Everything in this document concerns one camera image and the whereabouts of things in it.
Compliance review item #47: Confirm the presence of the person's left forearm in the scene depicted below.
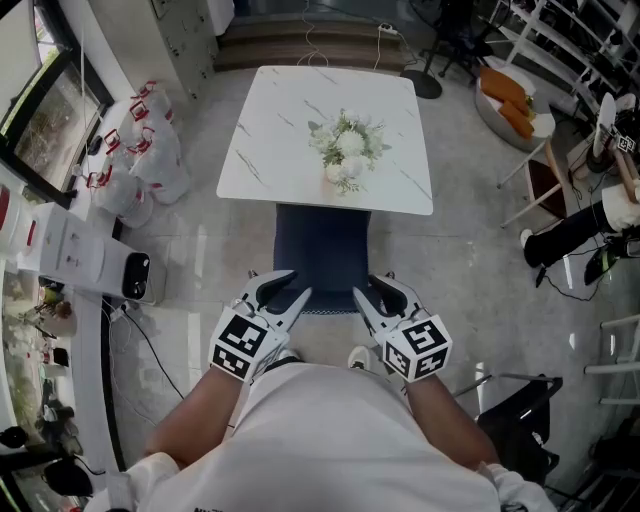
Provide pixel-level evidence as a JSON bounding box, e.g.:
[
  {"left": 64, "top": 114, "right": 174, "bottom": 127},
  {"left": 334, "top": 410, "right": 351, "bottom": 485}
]
[{"left": 144, "top": 364, "right": 251, "bottom": 469}]

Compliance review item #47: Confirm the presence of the white tall appliance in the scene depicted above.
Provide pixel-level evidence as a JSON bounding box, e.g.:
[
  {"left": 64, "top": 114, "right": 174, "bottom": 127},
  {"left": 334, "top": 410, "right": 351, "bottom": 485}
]
[{"left": 207, "top": 0, "right": 236, "bottom": 36}]

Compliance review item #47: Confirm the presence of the light wooden chair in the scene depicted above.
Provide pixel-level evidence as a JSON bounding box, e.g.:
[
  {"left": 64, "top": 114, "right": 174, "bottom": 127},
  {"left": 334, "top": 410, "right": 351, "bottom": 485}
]
[{"left": 497, "top": 137, "right": 570, "bottom": 230}]

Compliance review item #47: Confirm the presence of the white shelving rack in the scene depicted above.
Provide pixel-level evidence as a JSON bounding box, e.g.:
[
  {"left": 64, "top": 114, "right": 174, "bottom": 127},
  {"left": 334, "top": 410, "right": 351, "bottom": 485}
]
[{"left": 492, "top": 0, "right": 640, "bottom": 114}]

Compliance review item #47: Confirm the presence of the large water bottle red label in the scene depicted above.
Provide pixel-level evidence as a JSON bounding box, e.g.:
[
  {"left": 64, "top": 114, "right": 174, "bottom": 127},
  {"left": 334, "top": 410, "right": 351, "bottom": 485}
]
[{"left": 0, "top": 164, "right": 40, "bottom": 257}]

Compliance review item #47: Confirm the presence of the person's right white shoe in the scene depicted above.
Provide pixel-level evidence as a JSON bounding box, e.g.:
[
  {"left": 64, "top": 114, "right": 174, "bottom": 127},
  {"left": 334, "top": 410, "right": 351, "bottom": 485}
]
[{"left": 347, "top": 344, "right": 372, "bottom": 371}]

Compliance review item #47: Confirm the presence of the dark blue chair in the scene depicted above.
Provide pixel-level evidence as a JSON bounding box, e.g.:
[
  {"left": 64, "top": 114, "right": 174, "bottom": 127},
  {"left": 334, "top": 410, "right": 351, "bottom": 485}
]
[{"left": 272, "top": 202, "right": 374, "bottom": 317}]

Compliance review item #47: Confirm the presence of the black floor cable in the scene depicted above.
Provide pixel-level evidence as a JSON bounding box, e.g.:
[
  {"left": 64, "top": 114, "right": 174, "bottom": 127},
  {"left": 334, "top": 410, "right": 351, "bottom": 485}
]
[{"left": 122, "top": 307, "right": 186, "bottom": 401}]

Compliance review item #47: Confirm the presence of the white water dispenser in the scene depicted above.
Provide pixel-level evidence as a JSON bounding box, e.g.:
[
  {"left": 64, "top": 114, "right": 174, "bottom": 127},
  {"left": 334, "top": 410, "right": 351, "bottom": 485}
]
[{"left": 17, "top": 201, "right": 169, "bottom": 306}]

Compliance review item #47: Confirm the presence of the small orange cushion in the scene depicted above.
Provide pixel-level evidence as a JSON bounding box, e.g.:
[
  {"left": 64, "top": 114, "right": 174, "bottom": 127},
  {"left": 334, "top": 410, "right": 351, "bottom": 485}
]
[{"left": 499, "top": 99, "right": 536, "bottom": 140}]

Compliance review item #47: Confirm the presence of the person's white shoe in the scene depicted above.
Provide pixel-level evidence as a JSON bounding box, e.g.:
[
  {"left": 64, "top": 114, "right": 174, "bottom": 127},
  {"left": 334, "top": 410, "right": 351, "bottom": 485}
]
[
  {"left": 347, "top": 344, "right": 372, "bottom": 371},
  {"left": 269, "top": 348, "right": 302, "bottom": 371}
]

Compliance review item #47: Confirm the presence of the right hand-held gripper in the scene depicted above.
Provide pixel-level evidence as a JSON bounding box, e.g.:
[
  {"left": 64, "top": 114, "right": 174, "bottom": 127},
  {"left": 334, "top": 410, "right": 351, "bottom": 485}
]
[{"left": 351, "top": 271, "right": 454, "bottom": 384}]

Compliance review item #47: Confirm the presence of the dark wooden step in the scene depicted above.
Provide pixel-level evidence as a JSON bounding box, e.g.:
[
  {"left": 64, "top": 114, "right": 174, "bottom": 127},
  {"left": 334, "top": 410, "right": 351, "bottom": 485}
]
[{"left": 214, "top": 17, "right": 406, "bottom": 76}]

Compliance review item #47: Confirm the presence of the white curved counter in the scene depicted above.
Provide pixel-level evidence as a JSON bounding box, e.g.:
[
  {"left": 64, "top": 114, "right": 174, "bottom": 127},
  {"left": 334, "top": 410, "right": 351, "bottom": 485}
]
[{"left": 0, "top": 269, "right": 126, "bottom": 512}]

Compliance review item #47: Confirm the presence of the round basket with orange cushions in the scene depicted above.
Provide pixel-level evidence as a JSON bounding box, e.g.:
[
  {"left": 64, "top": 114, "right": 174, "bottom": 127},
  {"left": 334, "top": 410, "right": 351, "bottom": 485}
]
[{"left": 474, "top": 63, "right": 557, "bottom": 154}]

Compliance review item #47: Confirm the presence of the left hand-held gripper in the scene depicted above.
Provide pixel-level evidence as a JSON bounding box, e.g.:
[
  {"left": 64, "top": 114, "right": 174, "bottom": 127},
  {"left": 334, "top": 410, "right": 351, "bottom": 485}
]
[{"left": 207, "top": 269, "right": 314, "bottom": 384}]

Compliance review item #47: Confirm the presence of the large orange cushion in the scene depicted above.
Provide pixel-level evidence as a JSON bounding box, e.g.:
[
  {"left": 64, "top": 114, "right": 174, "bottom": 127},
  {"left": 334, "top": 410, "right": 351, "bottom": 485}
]
[{"left": 478, "top": 66, "right": 530, "bottom": 109}]

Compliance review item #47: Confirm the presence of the beige bag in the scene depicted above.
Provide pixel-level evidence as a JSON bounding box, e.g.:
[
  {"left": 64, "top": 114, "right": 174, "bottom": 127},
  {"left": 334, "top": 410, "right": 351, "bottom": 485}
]
[{"left": 29, "top": 299, "right": 79, "bottom": 341}]

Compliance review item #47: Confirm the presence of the person's left white shoe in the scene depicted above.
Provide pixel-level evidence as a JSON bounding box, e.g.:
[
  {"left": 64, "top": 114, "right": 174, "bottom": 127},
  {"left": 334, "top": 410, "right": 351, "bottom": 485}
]
[{"left": 269, "top": 348, "right": 302, "bottom": 371}]

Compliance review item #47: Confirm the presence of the black folding chair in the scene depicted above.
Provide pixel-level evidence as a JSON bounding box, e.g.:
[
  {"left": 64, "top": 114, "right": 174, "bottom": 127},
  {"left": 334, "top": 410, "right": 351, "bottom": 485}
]
[{"left": 452, "top": 372, "right": 564, "bottom": 486}]

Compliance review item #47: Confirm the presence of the black pedestal fan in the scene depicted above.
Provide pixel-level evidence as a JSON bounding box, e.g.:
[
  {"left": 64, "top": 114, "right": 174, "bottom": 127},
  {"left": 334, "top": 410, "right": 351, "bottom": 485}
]
[{"left": 401, "top": 0, "right": 445, "bottom": 100}]

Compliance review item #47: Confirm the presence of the black bag with strap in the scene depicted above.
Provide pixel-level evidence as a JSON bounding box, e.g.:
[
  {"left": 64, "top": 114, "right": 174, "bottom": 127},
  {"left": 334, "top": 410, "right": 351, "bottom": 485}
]
[{"left": 42, "top": 454, "right": 106, "bottom": 496}]

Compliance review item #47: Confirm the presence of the grey metal cabinet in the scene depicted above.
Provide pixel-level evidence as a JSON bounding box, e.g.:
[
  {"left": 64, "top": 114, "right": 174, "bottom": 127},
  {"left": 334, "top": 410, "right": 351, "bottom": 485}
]
[{"left": 149, "top": 0, "right": 221, "bottom": 99}]

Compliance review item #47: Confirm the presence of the clear water jug red handle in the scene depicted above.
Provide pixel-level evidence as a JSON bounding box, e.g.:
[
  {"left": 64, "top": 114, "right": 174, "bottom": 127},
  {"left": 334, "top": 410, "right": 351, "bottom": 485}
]
[
  {"left": 107, "top": 99, "right": 174, "bottom": 136},
  {"left": 132, "top": 82, "right": 176, "bottom": 126},
  {"left": 102, "top": 128, "right": 136, "bottom": 171},
  {"left": 130, "top": 127, "right": 191, "bottom": 205},
  {"left": 87, "top": 167, "right": 154, "bottom": 229}
]

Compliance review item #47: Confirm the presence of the person's right forearm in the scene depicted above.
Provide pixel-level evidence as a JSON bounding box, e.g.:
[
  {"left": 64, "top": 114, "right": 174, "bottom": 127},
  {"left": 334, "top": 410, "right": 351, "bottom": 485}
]
[{"left": 407, "top": 372, "right": 501, "bottom": 471}]

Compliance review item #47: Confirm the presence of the white flower bouquet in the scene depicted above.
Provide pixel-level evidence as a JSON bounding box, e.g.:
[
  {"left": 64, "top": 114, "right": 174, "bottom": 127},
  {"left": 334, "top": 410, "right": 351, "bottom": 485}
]
[{"left": 307, "top": 107, "right": 393, "bottom": 196}]

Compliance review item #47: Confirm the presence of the person's white shirt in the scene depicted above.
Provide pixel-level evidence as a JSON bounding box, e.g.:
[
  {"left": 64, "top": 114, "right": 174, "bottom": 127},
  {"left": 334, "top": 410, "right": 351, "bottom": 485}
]
[{"left": 84, "top": 362, "right": 559, "bottom": 512}]

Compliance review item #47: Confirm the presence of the black framed window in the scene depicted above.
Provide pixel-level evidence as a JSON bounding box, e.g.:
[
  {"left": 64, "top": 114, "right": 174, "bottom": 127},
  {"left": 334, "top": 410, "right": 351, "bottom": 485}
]
[{"left": 0, "top": 0, "right": 114, "bottom": 209}]

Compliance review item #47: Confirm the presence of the white marble table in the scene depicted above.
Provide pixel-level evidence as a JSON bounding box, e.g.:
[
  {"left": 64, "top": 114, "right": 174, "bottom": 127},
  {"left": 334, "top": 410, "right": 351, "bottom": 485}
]
[{"left": 215, "top": 64, "right": 434, "bottom": 217}]

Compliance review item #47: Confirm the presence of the black office chair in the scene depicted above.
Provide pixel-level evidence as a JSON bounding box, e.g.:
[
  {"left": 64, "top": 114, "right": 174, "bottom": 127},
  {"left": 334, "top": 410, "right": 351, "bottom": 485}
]
[{"left": 419, "top": 0, "right": 496, "bottom": 79}]

